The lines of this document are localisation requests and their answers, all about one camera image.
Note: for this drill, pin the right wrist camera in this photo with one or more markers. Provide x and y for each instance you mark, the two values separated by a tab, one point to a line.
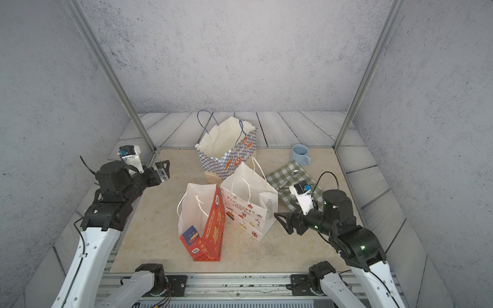
303	193

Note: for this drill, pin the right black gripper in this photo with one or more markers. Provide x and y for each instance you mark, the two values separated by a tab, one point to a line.
299	217

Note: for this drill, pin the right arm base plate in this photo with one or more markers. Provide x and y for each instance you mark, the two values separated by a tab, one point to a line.
299	285

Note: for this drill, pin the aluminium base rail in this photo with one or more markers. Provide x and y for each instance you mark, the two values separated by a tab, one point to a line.
216	286

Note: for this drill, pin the blue checkered paper bag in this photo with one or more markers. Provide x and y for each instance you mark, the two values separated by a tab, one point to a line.
224	146

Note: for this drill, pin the red and white paper bag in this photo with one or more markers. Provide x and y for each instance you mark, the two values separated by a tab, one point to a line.
201	222

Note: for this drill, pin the green checkered cloth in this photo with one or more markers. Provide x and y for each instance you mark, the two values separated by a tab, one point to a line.
287	176

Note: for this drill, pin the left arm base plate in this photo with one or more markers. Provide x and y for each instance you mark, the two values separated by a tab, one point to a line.
175	285

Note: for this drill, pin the light blue mug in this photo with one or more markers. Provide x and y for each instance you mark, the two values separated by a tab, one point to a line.
300	154

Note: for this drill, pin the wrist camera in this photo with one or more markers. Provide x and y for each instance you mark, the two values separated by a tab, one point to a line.
131	155
303	193

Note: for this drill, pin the metal spoon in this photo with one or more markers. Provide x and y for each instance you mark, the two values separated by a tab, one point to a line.
293	176

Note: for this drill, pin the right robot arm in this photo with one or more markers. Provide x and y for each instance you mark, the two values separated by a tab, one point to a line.
359	247

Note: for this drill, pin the white happy every day bag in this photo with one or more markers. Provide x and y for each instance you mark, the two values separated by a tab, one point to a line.
250	201

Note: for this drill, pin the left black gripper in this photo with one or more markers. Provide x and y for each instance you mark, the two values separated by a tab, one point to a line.
164	174

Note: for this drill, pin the left metal frame post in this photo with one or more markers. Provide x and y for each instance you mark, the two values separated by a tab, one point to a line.
89	37

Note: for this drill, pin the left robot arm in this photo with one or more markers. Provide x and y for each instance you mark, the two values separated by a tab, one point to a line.
120	186

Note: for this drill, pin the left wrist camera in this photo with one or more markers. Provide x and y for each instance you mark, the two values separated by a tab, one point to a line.
131	155

